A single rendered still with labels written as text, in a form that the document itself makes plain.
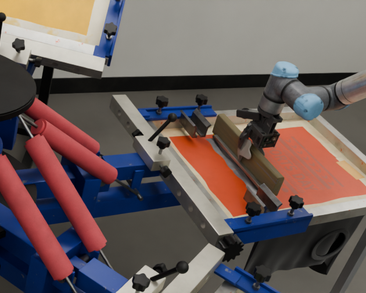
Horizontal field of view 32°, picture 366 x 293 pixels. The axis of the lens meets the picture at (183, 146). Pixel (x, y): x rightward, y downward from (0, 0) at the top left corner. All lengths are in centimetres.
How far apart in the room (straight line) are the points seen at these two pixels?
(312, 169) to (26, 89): 114
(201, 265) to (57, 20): 104
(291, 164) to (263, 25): 255
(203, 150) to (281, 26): 277
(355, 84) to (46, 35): 98
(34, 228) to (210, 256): 45
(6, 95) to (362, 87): 97
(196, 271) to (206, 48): 310
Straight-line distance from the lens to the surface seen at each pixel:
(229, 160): 214
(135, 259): 308
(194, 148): 215
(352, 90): 190
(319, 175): 228
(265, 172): 201
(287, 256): 225
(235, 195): 200
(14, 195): 142
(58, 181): 150
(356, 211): 214
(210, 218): 172
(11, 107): 143
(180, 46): 440
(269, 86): 194
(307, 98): 186
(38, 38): 215
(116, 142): 381
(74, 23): 223
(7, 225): 158
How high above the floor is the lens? 208
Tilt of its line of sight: 32 degrees down
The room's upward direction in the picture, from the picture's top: 18 degrees clockwise
